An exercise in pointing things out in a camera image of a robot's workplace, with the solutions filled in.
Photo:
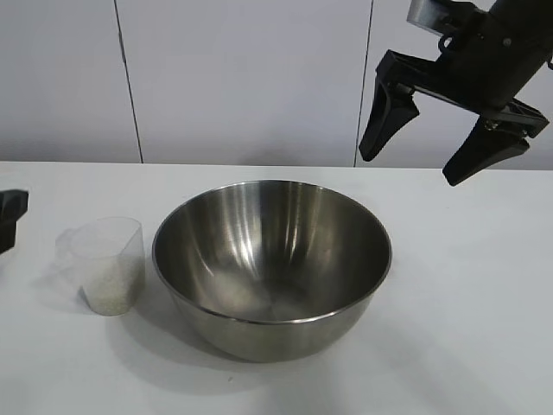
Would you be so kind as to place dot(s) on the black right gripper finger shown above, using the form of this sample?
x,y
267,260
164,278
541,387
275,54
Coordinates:
x,y
384,125
484,155

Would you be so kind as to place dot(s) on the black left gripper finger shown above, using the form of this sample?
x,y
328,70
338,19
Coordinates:
x,y
10,207

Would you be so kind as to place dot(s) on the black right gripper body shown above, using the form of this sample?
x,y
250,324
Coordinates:
x,y
497,52

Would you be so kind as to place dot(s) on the clear plastic measuring cup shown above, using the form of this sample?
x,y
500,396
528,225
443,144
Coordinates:
x,y
112,255

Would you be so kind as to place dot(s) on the white rice grains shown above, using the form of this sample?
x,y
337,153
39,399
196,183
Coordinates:
x,y
114,289

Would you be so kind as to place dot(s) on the stainless steel mixing bowl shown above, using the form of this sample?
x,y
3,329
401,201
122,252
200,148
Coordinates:
x,y
281,341

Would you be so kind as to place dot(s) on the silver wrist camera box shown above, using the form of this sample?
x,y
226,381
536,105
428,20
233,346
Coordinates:
x,y
423,15

